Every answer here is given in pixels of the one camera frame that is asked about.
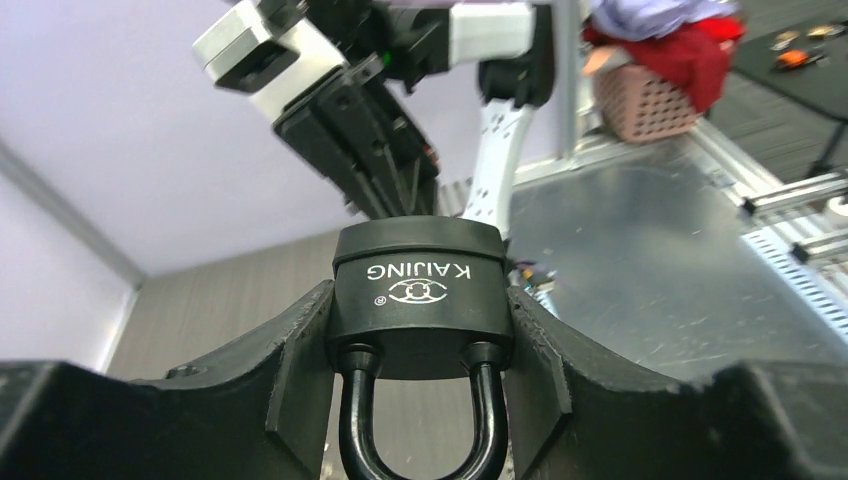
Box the aluminium frame post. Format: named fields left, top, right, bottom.
left=553, top=0, right=586, bottom=160

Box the lavender cloth pile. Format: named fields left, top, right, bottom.
left=587, top=0, right=741, bottom=41

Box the pink laundry basket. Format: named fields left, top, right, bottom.
left=583, top=46, right=700, bottom=144

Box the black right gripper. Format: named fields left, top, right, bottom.
left=274, top=54, right=439, bottom=219

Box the red cloth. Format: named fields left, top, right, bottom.
left=582, top=15, right=746, bottom=113

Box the black Kaijing padlock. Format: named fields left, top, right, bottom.
left=325, top=216, right=515, bottom=479

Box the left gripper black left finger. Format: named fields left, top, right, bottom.
left=1, top=281, right=333, bottom=479

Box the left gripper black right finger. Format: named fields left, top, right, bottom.
left=505, top=287, right=847, bottom=479

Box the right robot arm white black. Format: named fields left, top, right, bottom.
left=262, top=1, right=555, bottom=239

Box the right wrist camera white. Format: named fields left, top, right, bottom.
left=192, top=1, right=349, bottom=123

